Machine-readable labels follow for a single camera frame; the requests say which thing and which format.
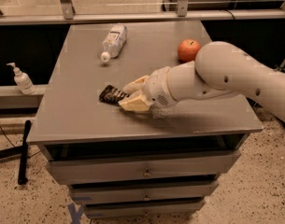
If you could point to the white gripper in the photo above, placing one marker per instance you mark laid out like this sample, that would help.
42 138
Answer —
157 87

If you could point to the black rxbar chocolate wrapper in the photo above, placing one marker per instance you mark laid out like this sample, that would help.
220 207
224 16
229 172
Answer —
111 95

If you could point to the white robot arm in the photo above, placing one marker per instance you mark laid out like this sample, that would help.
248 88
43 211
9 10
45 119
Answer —
219 68

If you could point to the clear plastic water bottle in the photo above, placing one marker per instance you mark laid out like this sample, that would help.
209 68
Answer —
113 43

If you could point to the red apple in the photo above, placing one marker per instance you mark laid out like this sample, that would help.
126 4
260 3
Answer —
187 50

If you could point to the grey drawer cabinet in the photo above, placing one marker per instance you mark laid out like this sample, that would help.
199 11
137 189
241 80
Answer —
71 123

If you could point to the top grey drawer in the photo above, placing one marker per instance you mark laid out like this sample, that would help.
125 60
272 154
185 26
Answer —
143 167

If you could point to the grey drawer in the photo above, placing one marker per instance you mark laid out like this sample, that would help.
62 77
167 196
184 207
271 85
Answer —
143 208
143 167
143 192

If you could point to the grey metal railing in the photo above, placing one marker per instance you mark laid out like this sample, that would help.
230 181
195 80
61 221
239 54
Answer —
21 12

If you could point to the middle grey drawer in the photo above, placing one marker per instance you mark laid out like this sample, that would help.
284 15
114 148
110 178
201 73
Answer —
143 192

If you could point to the white pump soap bottle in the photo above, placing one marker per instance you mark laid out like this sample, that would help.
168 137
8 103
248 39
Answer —
22 80

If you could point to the bottom grey drawer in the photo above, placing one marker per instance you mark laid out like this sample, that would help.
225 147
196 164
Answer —
143 208

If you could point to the black stand leg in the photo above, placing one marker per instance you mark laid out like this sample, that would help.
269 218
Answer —
21 150

